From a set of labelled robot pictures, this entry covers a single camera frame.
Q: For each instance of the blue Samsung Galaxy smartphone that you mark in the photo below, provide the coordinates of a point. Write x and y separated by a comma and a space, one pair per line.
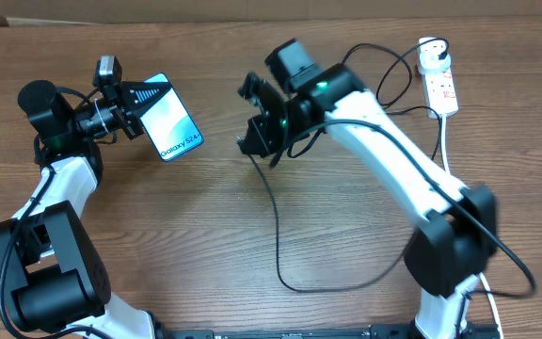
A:
170, 127

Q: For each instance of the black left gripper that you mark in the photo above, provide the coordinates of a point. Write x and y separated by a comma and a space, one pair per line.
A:
133, 92

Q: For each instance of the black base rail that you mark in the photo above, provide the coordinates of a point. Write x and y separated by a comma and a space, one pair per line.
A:
327, 334

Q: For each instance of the white charger plug adapter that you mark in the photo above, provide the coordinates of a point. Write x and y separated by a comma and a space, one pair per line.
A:
433, 55

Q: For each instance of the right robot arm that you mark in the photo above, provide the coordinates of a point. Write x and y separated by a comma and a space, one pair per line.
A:
454, 226

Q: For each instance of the white power strip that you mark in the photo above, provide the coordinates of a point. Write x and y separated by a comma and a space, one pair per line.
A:
440, 94

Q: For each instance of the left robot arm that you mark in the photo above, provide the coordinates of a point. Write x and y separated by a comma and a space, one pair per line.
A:
52, 279

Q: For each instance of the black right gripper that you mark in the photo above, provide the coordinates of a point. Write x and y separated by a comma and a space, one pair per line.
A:
263, 129

